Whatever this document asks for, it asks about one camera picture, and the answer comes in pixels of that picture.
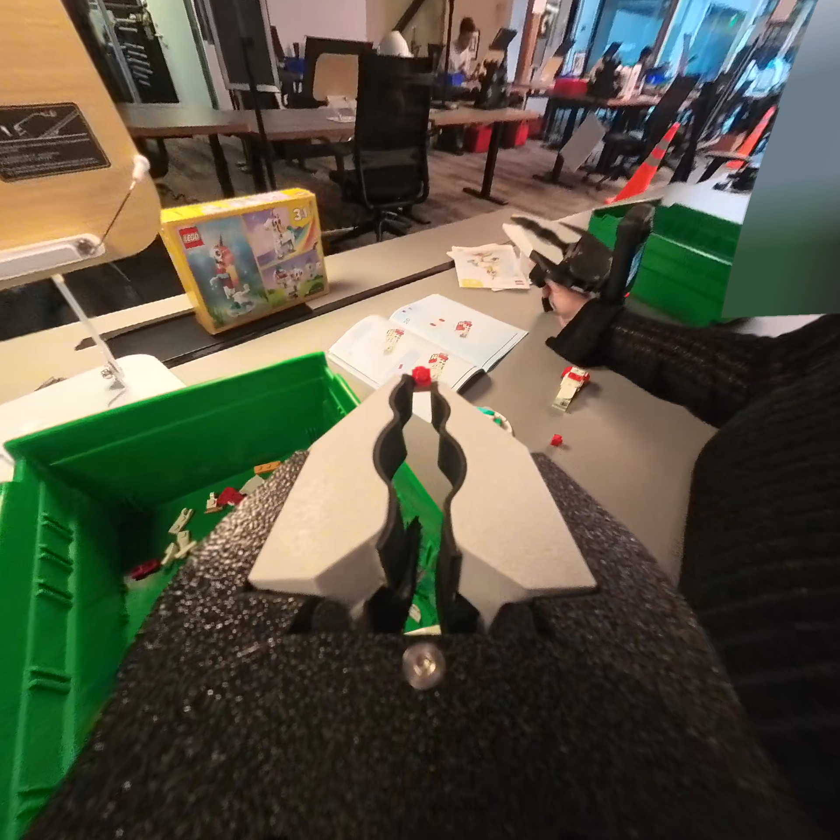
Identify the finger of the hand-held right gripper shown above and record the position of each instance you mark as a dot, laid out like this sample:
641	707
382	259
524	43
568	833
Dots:
558	228
531	246

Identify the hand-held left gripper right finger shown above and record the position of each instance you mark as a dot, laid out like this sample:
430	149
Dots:
525	525

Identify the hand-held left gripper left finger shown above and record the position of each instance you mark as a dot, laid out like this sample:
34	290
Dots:
315	518

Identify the pile of lego pieces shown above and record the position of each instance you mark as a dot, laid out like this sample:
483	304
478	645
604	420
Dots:
223	497

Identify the white and red lego model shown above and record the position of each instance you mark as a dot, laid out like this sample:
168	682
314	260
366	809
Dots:
569	390

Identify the green plastic bin with pieces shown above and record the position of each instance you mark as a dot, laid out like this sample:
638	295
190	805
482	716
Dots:
164	426

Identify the person's right forearm black sleeve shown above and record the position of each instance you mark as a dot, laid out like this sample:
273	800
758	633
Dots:
689	367

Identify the open lego instruction booklet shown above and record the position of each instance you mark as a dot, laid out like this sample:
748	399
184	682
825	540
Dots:
459	334

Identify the yellow lego set box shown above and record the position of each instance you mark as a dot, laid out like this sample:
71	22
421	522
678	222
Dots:
243	262

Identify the person's right hand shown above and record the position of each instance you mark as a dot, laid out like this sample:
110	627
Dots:
565	305

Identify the closed booklet with yellow corner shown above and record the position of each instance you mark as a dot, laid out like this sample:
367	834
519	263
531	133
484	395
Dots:
492	266

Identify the grey board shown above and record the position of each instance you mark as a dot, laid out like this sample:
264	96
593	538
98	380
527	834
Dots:
581	144

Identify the red storage bin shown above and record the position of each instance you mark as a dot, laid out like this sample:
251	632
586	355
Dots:
479	138
515	134

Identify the orange traffic cone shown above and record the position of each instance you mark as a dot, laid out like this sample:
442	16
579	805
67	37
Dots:
754	141
646	174

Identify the round white plate teal bricks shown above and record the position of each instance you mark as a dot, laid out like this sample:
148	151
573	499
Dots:
499	417

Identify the dark work table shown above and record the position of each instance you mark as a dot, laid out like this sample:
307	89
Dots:
590	100

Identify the black mesh office chair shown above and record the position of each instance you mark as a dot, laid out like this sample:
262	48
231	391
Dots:
387	118

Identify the white dome lamp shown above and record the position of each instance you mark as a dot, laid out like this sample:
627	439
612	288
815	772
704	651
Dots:
395	44

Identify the tan wooden chair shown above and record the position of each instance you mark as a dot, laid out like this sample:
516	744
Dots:
334	75

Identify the light panel on black stand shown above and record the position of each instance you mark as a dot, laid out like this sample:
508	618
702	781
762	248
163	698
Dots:
243	52

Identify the long brown table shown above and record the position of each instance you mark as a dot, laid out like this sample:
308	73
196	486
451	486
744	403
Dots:
197	121

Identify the wooden and white desk lamp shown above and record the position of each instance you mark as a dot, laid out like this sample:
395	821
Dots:
65	216

